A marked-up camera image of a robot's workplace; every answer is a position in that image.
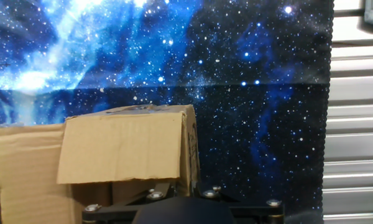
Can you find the brown cardboard box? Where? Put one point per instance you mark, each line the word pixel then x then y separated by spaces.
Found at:
pixel 121 146

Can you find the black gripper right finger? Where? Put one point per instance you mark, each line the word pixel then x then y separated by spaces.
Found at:
pixel 255 213

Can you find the blue galaxy print cloth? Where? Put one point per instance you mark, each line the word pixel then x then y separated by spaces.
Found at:
pixel 251 93

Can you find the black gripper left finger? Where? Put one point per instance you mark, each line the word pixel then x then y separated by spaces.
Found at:
pixel 127 207

